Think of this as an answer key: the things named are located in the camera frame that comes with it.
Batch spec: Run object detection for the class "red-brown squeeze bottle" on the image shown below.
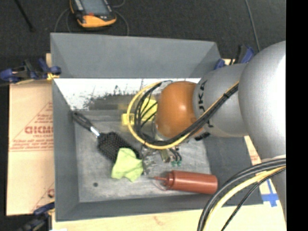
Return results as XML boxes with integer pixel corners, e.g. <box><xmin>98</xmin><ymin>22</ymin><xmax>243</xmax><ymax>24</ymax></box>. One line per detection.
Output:
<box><xmin>153</xmin><ymin>170</ymin><xmax>218</xmax><ymax>195</ymax></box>

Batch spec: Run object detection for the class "black hairbrush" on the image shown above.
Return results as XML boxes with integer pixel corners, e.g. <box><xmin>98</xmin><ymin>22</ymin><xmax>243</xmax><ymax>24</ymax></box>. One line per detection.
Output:
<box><xmin>73</xmin><ymin>111</ymin><xmax>141</xmax><ymax>164</ymax></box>

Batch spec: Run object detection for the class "light green cloth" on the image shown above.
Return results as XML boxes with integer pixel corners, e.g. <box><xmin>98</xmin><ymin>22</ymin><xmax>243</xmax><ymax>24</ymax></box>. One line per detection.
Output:
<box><xmin>111</xmin><ymin>148</ymin><xmax>145</xmax><ymax>183</ymax></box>

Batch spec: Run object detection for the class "grey metal bin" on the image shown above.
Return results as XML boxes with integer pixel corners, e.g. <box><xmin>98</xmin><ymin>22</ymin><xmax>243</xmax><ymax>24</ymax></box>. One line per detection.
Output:
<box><xmin>50</xmin><ymin>32</ymin><xmax>263</xmax><ymax>221</ymax></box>

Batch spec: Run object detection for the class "yellow cloth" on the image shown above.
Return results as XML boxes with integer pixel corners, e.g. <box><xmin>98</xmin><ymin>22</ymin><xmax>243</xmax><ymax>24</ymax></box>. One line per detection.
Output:
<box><xmin>140</xmin><ymin>97</ymin><xmax>158</xmax><ymax>124</ymax></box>

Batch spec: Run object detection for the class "black cylinder on white bracket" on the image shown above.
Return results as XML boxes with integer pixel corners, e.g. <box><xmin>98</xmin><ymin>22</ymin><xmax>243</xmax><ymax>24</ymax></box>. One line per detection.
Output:
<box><xmin>194</xmin><ymin>131</ymin><xmax>211</xmax><ymax>141</ymax></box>

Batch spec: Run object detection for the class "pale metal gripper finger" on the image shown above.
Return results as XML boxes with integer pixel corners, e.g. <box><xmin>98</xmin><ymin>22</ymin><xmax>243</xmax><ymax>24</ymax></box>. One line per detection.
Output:
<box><xmin>141</xmin><ymin>146</ymin><xmax>155</xmax><ymax>163</ymax></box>
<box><xmin>143</xmin><ymin>161</ymin><xmax>159</xmax><ymax>176</ymax></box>

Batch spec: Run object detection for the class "brown cardboard board red print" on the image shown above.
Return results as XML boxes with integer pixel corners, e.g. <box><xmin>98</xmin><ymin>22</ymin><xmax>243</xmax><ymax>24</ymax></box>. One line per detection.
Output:
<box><xmin>6</xmin><ymin>79</ymin><xmax>263</xmax><ymax>217</ymax></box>

